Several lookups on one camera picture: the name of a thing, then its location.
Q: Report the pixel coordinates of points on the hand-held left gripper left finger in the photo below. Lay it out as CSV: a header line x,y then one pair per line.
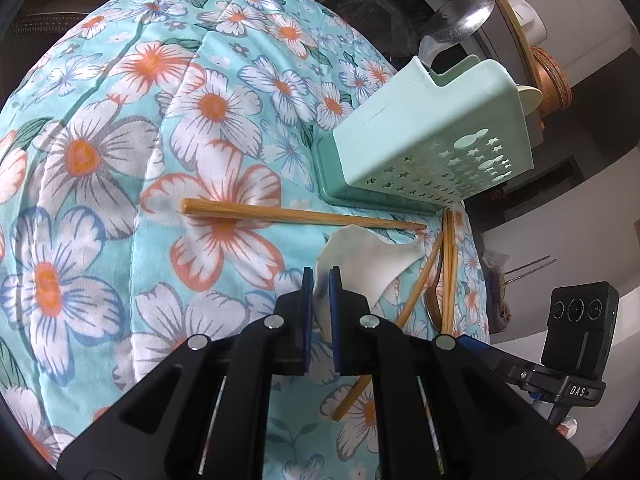
x,y
307,310

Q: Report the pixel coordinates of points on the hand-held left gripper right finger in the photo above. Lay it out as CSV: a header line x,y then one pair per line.
x,y
336,330

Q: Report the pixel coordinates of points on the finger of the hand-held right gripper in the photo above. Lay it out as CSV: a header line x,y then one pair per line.
x,y
475,345

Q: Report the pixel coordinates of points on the white ceramic soup spoon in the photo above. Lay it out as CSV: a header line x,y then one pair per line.
x,y
530,97
360,260

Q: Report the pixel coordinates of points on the light green utensil holder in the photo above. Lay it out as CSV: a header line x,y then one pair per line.
x,y
425,135

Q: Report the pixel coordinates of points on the dark wooden spoon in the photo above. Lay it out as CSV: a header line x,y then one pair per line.
x,y
434,305

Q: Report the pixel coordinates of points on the dark green drip tray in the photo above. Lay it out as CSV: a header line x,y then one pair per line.
x,y
325,170

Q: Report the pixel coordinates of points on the copper pot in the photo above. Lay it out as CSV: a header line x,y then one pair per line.
x,y
550,80

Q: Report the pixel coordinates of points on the floral printed blanket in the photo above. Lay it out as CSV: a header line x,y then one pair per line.
x,y
100,160

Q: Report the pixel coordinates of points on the white electric kettle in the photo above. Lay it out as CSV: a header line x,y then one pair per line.
x,y
525,15

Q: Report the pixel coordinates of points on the metal spoon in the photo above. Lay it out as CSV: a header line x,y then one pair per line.
x,y
460,15

